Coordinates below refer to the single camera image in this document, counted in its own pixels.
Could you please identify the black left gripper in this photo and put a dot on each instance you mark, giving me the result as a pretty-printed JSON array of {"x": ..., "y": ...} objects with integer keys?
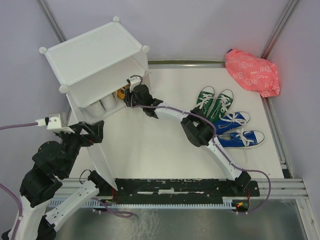
[{"x": 97, "y": 135}]

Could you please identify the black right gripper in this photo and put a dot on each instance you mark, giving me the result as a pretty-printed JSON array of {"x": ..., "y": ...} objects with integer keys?
[{"x": 128, "y": 98}]

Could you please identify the orange canvas sneaker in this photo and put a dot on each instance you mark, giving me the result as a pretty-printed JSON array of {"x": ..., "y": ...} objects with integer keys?
[{"x": 121, "y": 93}]

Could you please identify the white plastic shoe cabinet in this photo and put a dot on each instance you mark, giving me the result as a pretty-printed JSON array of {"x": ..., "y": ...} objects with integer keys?
[{"x": 91, "y": 66}]

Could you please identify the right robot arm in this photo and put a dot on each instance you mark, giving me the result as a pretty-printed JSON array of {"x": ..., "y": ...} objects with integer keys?
[{"x": 200, "y": 132}]

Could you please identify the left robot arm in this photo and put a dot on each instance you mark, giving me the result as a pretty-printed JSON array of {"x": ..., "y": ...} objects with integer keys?
[{"x": 53, "y": 163}]

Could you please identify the green canvas sneaker left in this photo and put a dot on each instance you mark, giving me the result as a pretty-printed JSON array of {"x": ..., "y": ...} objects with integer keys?
[{"x": 205, "y": 99}]

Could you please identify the green canvas sneaker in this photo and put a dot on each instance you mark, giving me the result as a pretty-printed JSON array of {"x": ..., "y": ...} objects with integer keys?
[
  {"x": 221, "y": 106},
  {"x": 205, "y": 99}
]

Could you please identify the green canvas sneaker right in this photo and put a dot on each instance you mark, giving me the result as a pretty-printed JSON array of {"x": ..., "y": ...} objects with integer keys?
[{"x": 221, "y": 106}]

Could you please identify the blue canvas sneaker upper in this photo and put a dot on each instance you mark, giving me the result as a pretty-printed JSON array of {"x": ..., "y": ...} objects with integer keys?
[{"x": 232, "y": 120}]

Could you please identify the blue canvas sneaker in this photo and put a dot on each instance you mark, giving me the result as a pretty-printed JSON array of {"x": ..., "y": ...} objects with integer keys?
[
  {"x": 232, "y": 120},
  {"x": 241, "y": 139}
]

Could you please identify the blue canvas sneaker lower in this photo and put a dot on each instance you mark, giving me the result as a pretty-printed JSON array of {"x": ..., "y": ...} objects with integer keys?
[{"x": 241, "y": 139}]

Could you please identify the pink patterned plastic bag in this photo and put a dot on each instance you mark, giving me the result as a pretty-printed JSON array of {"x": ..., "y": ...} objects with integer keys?
[{"x": 253, "y": 73}]

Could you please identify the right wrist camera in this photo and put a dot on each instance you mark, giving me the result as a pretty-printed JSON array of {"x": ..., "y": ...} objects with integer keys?
[{"x": 133, "y": 81}]

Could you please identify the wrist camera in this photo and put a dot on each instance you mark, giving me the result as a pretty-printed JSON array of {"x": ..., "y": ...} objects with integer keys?
[
  {"x": 55, "y": 121},
  {"x": 133, "y": 81}
]

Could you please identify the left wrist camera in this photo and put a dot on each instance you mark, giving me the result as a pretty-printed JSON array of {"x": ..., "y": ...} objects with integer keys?
[{"x": 55, "y": 121}]

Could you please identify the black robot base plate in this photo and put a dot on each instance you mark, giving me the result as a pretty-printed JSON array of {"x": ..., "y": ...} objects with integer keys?
[{"x": 166, "y": 191}]

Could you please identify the white slotted cable duct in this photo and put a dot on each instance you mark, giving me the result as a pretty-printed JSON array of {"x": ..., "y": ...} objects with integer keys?
[{"x": 225, "y": 205}]

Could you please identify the aluminium frame rails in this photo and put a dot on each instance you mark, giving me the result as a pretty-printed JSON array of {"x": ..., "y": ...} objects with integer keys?
[{"x": 281, "y": 188}]

